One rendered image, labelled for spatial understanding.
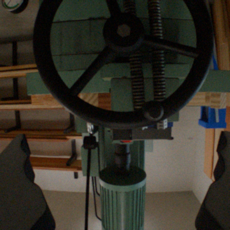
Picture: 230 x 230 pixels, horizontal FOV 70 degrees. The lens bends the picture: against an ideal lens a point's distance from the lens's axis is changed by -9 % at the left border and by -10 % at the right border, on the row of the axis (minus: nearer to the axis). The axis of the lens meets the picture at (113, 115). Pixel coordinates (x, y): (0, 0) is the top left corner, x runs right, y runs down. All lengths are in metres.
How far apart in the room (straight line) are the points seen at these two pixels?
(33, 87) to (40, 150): 2.90
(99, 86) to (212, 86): 0.29
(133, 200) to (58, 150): 2.68
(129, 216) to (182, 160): 2.65
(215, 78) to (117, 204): 0.50
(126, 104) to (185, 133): 2.81
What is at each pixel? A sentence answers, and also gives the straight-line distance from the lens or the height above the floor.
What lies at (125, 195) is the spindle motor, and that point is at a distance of 0.63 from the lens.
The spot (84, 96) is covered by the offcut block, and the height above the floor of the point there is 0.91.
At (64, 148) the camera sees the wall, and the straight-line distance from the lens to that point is 3.19.
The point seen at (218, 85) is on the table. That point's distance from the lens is 0.53.
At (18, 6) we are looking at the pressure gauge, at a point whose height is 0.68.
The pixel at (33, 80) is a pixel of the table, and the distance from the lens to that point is 0.51.
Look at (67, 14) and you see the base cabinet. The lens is 0.51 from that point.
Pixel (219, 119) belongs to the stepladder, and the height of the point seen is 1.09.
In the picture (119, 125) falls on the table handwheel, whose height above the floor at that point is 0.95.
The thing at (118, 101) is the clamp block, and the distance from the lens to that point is 0.36.
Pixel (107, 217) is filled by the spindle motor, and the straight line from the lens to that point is 0.72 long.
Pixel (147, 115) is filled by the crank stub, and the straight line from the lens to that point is 0.22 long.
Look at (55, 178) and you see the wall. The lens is 3.48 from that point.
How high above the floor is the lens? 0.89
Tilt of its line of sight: 8 degrees up
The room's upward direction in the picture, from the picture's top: 179 degrees clockwise
